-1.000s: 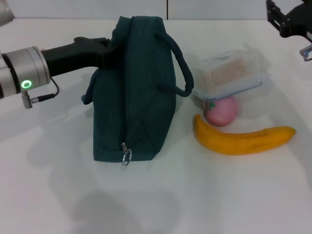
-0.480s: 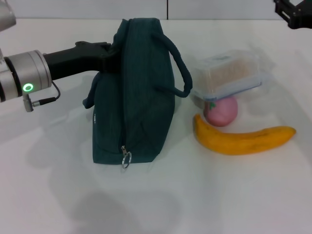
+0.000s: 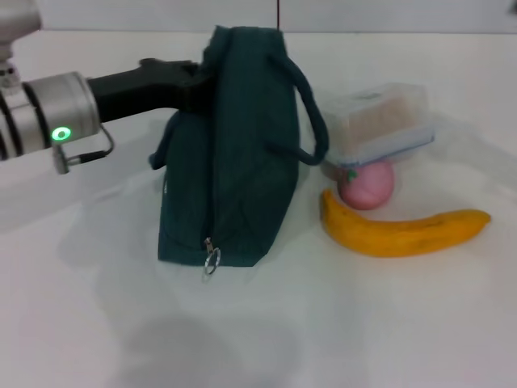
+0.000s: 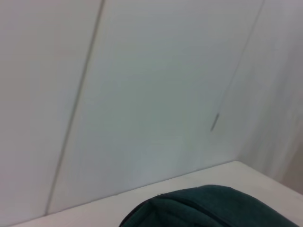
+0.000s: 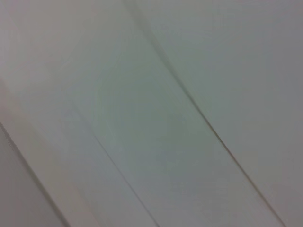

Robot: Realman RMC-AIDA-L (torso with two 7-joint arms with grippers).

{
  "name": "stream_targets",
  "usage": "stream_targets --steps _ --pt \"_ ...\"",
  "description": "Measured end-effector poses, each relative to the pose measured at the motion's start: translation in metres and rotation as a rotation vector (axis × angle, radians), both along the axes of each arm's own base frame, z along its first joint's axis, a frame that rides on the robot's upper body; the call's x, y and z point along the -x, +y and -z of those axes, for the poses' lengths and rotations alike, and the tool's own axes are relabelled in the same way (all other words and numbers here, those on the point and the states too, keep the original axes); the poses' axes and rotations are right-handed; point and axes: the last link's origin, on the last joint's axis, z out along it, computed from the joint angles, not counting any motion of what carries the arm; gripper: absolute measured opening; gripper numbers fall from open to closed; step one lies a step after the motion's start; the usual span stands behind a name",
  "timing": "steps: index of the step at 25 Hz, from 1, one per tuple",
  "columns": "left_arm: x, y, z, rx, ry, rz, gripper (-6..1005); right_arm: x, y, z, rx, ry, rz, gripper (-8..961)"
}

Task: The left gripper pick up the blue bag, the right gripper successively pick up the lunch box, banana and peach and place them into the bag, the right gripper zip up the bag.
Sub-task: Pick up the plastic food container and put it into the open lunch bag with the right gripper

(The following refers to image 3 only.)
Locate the dark teal fabric bag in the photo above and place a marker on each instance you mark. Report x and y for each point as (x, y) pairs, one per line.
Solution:
(242, 161)

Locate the yellow banana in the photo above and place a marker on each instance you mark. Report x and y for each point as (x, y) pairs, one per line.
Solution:
(387, 238)

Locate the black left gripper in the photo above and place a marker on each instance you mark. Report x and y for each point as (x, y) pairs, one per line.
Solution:
(133, 93)

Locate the pink toy peach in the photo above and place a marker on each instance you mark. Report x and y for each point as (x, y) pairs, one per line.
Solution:
(369, 190)

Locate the clear plastic food container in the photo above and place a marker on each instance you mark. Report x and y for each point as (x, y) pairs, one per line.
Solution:
(379, 125)

